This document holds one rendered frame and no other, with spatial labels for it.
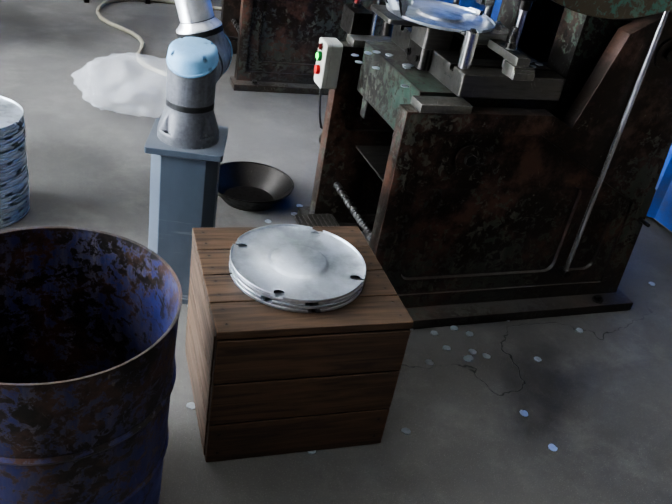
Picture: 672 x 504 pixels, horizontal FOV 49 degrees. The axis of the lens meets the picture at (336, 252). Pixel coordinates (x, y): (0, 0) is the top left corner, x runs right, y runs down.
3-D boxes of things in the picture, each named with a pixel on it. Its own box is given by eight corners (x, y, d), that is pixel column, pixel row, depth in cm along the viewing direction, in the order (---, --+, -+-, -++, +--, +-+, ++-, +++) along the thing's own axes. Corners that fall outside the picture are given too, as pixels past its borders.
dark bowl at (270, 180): (213, 221, 237) (215, 202, 233) (198, 178, 260) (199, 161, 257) (301, 219, 247) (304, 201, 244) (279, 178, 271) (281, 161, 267)
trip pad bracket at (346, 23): (343, 74, 220) (355, 8, 210) (333, 63, 228) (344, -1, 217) (362, 75, 222) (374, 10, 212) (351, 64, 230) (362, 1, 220)
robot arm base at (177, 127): (152, 144, 175) (153, 105, 170) (162, 120, 187) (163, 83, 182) (216, 152, 177) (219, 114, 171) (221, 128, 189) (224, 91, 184)
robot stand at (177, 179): (140, 299, 196) (143, 147, 173) (151, 262, 212) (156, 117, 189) (210, 306, 199) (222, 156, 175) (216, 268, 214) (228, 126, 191)
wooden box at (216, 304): (204, 462, 153) (216, 333, 135) (184, 345, 183) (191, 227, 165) (381, 443, 166) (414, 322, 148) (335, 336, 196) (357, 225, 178)
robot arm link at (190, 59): (158, 102, 172) (160, 45, 165) (174, 84, 183) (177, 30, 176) (208, 112, 172) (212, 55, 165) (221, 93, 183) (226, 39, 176)
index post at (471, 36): (461, 69, 179) (471, 30, 174) (455, 65, 182) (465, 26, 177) (471, 69, 180) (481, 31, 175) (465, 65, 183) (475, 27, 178)
